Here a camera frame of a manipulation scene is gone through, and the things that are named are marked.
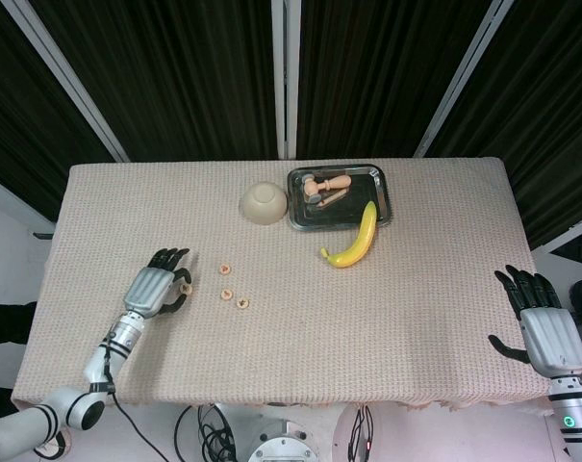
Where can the beige woven tablecloth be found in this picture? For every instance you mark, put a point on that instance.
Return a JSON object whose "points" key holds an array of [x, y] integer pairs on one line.
{"points": [[319, 327]]}

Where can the black pleated curtain panel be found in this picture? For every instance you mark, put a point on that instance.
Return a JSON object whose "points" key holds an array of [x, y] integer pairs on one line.
{"points": [[382, 82], [175, 82], [21, 120], [550, 120]]}

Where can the white frame post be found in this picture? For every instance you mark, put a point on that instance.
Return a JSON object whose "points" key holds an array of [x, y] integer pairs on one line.
{"points": [[70, 82], [461, 77], [286, 72]]}

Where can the white frame base bar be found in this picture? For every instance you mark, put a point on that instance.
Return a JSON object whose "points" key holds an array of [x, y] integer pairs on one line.
{"points": [[567, 232]]}

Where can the beige upturned bowl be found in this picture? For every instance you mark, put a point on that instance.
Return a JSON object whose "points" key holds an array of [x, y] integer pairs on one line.
{"points": [[264, 204]]}

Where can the white sneaker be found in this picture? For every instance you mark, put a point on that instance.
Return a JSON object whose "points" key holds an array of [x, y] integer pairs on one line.
{"points": [[55, 448]]}

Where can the silver robot torso flange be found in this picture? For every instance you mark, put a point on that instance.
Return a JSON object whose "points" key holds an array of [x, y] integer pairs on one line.
{"points": [[281, 445]]}

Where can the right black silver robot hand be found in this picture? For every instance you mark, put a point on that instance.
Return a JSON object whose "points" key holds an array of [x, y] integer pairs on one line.
{"points": [[552, 337]]}

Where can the shiny metal tray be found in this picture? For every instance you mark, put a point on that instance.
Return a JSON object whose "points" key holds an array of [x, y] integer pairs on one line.
{"points": [[362, 187]]}

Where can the yellow toy banana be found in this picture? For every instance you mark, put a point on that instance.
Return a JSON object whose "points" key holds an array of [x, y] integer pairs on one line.
{"points": [[362, 236]]}

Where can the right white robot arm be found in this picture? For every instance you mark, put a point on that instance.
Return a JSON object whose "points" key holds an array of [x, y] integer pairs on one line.
{"points": [[572, 404]]}

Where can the person in black clothes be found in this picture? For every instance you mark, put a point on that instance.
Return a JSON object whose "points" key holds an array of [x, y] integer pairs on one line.
{"points": [[7, 322]]}

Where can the wooden toy hammer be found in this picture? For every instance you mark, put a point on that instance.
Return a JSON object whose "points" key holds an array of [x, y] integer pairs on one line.
{"points": [[336, 183]]}

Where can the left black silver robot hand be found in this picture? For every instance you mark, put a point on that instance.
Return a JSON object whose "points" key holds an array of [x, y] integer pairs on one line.
{"points": [[148, 289]]}

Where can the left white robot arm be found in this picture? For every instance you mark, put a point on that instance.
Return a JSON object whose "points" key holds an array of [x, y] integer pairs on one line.
{"points": [[95, 363]]}

